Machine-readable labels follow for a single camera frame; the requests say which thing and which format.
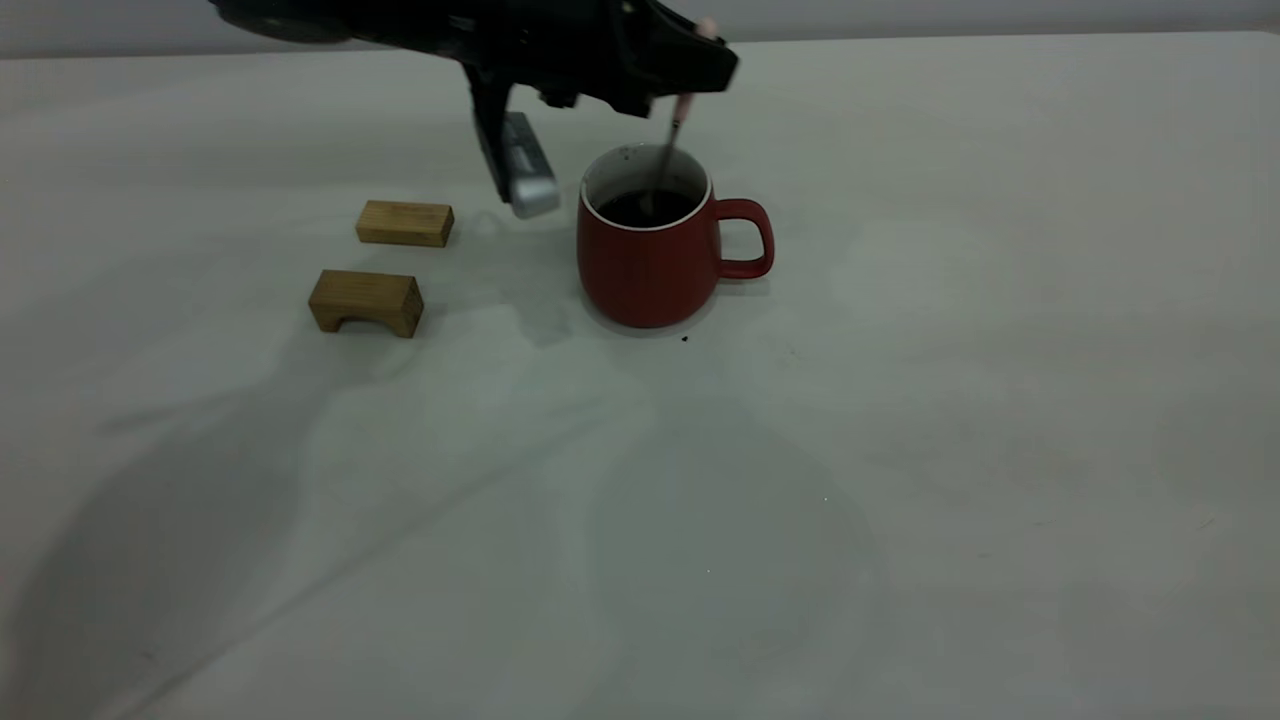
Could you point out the red ceramic mug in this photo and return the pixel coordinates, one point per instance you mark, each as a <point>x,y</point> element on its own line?
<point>645,280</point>

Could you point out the flat rectangular wooden block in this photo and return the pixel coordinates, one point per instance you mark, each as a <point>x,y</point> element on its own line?
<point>405,224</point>

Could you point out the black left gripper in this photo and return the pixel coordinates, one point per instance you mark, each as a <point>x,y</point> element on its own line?
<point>550,45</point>

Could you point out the arched wooden block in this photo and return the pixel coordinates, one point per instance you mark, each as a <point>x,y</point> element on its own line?
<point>365,292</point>

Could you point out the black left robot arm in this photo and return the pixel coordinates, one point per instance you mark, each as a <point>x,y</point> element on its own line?
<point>330,18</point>

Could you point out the dark coffee liquid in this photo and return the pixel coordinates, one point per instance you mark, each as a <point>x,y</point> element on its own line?
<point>620,210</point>

